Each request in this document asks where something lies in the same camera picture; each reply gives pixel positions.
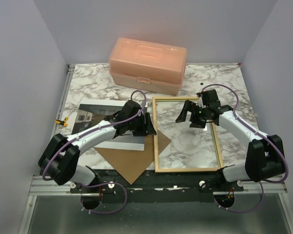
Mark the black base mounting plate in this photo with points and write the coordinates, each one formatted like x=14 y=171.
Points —
x=111 y=180

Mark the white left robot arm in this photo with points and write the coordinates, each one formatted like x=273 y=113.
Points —
x=59 y=162

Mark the orange translucent plastic box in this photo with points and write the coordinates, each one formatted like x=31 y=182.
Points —
x=148 y=66

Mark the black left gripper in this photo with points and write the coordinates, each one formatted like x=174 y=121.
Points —
x=147 y=129

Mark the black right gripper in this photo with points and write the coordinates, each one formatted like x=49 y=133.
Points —
x=195 y=123

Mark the grey photo print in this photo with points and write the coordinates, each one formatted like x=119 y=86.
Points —
x=92 y=111

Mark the aluminium rail frame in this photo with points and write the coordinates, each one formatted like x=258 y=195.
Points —
x=40 y=187

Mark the light wooden picture frame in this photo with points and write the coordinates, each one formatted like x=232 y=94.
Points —
x=185 y=169

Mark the yellow black clamp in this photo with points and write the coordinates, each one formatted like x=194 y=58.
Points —
x=62 y=122

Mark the brown backing board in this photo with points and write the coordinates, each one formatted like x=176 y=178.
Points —
x=128 y=163

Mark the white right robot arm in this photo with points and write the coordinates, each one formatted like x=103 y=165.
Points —
x=264 y=157

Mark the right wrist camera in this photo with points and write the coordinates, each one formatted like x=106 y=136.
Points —
x=209 y=98

